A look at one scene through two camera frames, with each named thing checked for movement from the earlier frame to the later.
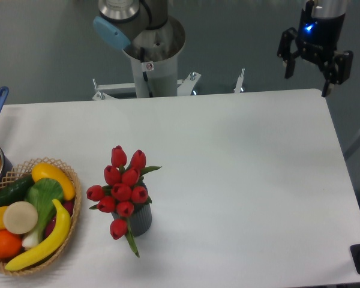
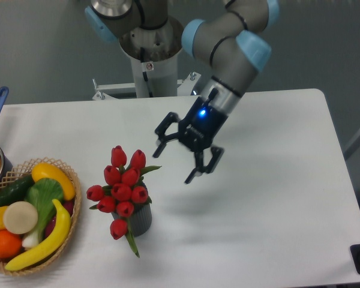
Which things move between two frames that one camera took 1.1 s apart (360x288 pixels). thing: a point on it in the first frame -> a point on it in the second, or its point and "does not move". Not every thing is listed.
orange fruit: (3, 245) does not move
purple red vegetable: (67, 206) does not move
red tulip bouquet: (124, 186) does not move
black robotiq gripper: (318, 38) -> (197, 129)
